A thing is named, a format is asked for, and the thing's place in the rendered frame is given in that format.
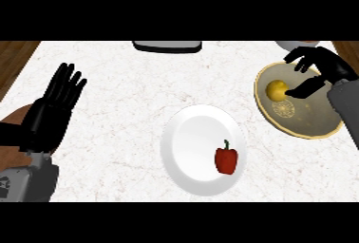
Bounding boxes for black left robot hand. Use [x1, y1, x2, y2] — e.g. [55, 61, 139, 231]
[18, 62, 89, 155]

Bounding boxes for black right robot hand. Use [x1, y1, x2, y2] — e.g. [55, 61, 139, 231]
[282, 46, 359, 99]

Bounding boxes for pale grey bowl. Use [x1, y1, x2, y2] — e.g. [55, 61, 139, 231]
[273, 41, 321, 51]

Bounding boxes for yellow lemon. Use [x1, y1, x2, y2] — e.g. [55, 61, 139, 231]
[264, 79, 290, 103]

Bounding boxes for olive plate with gold rim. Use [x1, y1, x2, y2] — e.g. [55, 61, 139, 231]
[253, 62, 346, 140]

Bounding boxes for white oval plate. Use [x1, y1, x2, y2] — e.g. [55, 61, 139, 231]
[160, 104, 248, 197]

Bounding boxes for brown round wooden object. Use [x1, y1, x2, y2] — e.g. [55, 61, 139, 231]
[0, 103, 35, 172]

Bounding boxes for grey and black appliance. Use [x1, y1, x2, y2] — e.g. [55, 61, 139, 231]
[130, 41, 204, 54]

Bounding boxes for red bell pepper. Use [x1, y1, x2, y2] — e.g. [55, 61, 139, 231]
[213, 139, 239, 176]

